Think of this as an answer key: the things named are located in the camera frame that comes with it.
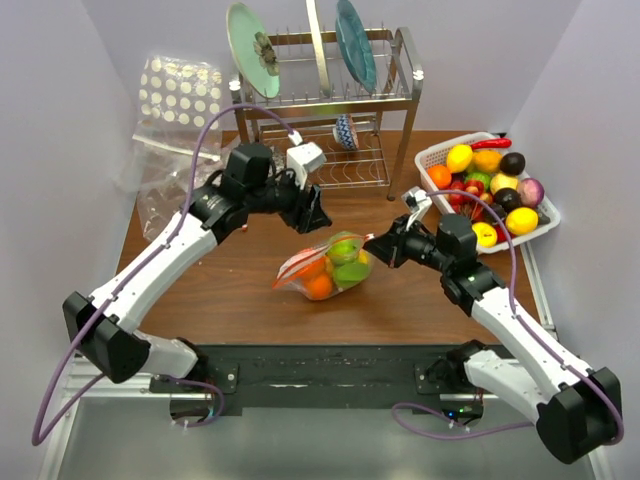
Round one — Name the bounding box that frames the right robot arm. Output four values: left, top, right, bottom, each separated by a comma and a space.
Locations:
364, 214, 624, 464

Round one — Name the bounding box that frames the green apple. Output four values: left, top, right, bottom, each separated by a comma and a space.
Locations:
326, 231, 364, 265

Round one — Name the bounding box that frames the grey patterned bowl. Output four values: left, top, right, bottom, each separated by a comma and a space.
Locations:
272, 149, 287, 172

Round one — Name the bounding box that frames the beige plate on edge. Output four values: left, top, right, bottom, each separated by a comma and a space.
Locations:
305, 0, 332, 98

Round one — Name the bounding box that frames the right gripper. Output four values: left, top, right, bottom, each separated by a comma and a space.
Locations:
362, 213, 452, 274

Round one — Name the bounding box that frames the blue patterned bowl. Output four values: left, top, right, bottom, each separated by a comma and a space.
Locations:
332, 114, 359, 151

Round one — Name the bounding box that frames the green floral plate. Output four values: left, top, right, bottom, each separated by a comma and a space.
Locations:
226, 2, 280, 99

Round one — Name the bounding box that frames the clear crumpled plastic bag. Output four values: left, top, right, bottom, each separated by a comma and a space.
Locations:
115, 135, 240, 242

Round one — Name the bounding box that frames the purple onion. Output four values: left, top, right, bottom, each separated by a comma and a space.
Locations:
517, 177, 545, 209

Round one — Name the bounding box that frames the dark mangosteen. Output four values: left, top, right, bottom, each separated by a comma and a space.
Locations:
494, 187, 523, 213
499, 152, 526, 176

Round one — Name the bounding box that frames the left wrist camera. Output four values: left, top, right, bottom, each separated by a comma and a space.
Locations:
285, 130, 326, 189

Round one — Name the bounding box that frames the metal dish rack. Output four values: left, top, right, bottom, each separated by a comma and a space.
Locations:
229, 26, 424, 200

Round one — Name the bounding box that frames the small orange tangerine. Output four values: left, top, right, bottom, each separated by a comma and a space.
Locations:
427, 164, 452, 190

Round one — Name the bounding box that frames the light green pepper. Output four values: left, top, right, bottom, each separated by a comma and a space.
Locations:
332, 262, 371, 289

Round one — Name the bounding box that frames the polka dot plastic bag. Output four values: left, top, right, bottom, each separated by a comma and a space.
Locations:
132, 54, 223, 163

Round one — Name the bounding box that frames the white food tray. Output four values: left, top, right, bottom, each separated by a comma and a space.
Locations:
414, 132, 561, 254

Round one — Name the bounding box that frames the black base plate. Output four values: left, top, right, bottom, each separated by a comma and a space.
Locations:
149, 343, 504, 419

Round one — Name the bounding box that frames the red chili pepper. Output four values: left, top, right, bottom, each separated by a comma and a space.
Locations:
470, 137, 512, 150

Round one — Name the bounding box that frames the yellow apple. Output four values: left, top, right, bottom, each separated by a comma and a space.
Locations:
472, 222, 498, 248

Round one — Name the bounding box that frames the teal plate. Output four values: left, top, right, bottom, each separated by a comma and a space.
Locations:
335, 0, 377, 94

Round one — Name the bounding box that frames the orange fruit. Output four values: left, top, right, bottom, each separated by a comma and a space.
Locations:
305, 273, 334, 300
473, 150, 502, 174
294, 256, 326, 281

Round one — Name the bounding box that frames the yellow lemon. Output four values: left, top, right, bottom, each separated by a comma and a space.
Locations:
505, 207, 539, 236
446, 144, 473, 174

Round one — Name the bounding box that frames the pale yellow pear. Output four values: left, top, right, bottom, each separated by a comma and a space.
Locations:
489, 172, 519, 195

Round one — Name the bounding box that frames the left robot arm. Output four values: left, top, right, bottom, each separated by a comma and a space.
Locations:
62, 142, 331, 392

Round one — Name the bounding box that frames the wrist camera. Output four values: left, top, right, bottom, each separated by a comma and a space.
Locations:
285, 130, 326, 189
402, 186, 432, 231

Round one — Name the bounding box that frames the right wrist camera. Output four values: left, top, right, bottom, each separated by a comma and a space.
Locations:
402, 186, 432, 231

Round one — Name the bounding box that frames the orange zip top bag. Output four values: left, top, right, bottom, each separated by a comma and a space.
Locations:
272, 231, 374, 301

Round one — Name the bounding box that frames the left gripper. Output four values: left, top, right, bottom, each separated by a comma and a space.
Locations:
247, 165, 333, 234

